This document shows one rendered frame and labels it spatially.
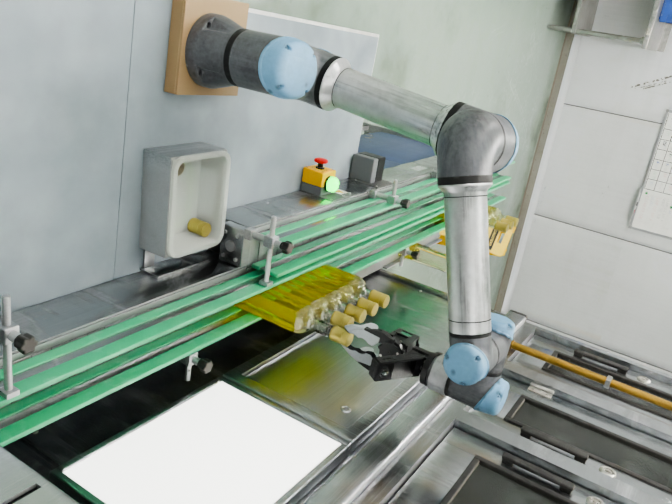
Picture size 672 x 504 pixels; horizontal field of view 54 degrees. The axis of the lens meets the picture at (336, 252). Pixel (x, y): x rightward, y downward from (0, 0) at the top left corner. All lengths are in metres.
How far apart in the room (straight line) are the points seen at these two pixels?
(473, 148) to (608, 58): 6.12
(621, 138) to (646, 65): 0.71
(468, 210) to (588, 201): 6.24
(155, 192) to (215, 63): 0.29
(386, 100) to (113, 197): 0.58
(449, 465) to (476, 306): 0.40
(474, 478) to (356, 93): 0.81
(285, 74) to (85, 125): 0.38
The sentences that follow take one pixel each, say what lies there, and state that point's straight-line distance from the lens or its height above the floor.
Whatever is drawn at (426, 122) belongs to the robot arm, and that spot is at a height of 1.25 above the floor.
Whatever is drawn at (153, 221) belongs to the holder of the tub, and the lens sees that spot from 1.45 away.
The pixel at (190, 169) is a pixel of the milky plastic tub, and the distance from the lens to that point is 1.52.
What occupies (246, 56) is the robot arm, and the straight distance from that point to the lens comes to 1.35.
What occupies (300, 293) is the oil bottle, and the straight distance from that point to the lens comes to 1.56.
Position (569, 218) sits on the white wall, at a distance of 7.45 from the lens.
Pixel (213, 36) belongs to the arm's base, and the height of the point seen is 0.84.
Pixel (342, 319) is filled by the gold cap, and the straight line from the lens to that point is 1.51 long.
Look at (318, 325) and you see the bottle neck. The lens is 1.48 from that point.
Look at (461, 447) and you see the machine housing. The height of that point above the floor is 1.48.
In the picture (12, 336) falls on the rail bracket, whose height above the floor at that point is 0.98.
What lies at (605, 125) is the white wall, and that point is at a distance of 7.26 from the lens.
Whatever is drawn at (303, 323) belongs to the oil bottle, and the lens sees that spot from 1.48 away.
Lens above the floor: 1.77
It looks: 27 degrees down
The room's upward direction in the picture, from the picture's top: 110 degrees clockwise
